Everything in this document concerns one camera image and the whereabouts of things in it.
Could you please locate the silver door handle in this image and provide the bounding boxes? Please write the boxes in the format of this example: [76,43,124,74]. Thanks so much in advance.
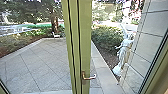
[81,70,97,82]

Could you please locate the white garden chair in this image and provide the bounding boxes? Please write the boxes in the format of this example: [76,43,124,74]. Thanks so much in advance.
[52,31,63,40]

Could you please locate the dark green shrub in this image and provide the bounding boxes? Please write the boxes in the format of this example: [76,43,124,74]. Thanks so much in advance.
[91,25,125,52]

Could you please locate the tree trunk outdoors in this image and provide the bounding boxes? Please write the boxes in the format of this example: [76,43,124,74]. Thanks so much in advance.
[50,9,60,34]

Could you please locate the white outdoor railing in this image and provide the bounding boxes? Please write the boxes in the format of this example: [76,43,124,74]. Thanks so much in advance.
[0,25,24,36]

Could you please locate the green glass door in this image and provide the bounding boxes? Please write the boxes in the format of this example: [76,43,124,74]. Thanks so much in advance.
[77,0,168,94]

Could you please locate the grey stone block pillar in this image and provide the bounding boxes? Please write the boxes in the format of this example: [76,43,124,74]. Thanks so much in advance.
[119,0,168,94]

